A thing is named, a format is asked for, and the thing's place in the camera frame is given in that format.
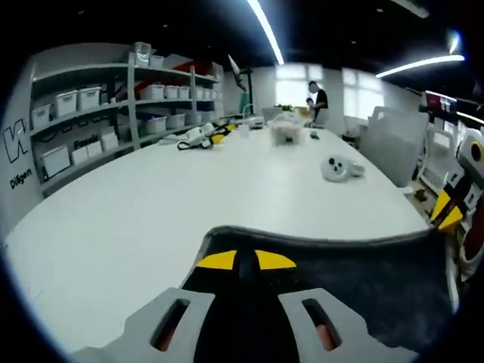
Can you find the white panel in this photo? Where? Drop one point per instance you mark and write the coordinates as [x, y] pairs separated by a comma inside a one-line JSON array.
[[393, 140]]

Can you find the white office chair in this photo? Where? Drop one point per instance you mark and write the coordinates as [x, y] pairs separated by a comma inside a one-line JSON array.
[[438, 159]]

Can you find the ceiling light tube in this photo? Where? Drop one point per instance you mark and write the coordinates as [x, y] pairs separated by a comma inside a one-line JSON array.
[[410, 7], [419, 66]]

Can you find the white round device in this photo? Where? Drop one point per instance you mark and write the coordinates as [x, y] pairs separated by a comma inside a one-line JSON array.
[[334, 168]]

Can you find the white cup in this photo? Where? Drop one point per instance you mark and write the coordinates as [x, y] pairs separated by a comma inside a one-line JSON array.
[[244, 132]]

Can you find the grey shelf rack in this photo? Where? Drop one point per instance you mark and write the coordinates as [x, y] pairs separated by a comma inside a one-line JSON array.
[[132, 109]]

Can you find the grey towel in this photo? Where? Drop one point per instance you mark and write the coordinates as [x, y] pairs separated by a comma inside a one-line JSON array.
[[378, 272]]

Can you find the long ceiling light strip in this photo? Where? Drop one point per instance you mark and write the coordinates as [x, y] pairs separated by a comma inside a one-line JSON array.
[[268, 34]]

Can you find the bright window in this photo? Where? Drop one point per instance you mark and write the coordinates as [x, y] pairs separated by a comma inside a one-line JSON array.
[[291, 83]]

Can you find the spare hand-held gripper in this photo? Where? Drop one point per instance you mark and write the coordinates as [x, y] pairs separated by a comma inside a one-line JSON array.
[[196, 137], [227, 128]]

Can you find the green plant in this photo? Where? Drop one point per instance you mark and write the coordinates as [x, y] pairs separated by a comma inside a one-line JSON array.
[[285, 107]]

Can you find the small black object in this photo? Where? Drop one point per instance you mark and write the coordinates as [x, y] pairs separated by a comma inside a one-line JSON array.
[[314, 135]]

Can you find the person's right hand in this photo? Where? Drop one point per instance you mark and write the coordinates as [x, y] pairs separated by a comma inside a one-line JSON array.
[[475, 242]]

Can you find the black stand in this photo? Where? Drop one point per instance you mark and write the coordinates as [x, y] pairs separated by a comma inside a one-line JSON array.
[[246, 79]]

